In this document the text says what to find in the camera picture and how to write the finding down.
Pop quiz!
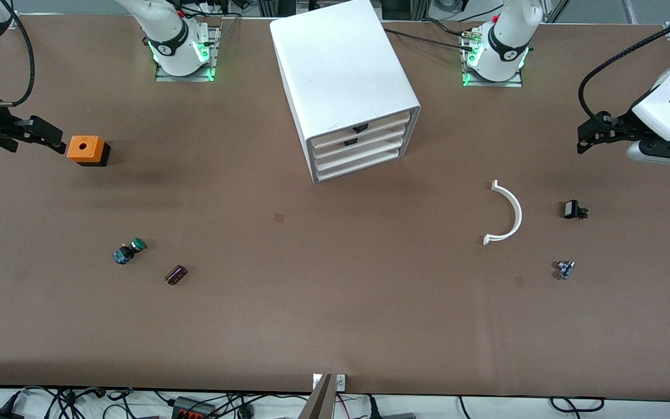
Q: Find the black base cable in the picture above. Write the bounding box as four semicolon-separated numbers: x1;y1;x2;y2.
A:
383;27;475;52

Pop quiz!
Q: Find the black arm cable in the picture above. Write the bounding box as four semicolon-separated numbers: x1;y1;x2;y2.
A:
0;10;35;107
578;22;670;120

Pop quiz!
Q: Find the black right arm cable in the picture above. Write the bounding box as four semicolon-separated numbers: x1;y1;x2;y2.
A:
0;10;35;107

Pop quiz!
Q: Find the white curved plastic arc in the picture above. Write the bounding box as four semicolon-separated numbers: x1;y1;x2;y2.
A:
482;180;523;246

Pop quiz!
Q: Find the small metal bracket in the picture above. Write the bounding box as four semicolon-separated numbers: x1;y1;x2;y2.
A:
312;373;347;392

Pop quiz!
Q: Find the grey brown camera post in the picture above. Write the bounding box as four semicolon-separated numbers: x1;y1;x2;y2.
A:
297;374;336;419

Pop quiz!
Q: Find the green push button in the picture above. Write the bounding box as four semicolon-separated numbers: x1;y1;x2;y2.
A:
112;237;147;266

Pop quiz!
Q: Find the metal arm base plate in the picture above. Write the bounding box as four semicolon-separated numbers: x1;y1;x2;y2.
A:
462;29;525;88
155;26;220;82

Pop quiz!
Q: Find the black orange power strip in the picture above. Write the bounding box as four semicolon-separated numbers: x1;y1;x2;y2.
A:
171;396;217;419

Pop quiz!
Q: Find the orange button box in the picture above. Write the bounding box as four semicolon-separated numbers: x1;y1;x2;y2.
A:
67;135;111;168

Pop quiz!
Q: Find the white drawer with black handle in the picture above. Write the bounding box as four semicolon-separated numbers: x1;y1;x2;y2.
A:
312;111;412;150

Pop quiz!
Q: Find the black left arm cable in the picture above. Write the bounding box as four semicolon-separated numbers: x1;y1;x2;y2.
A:
578;22;670;120

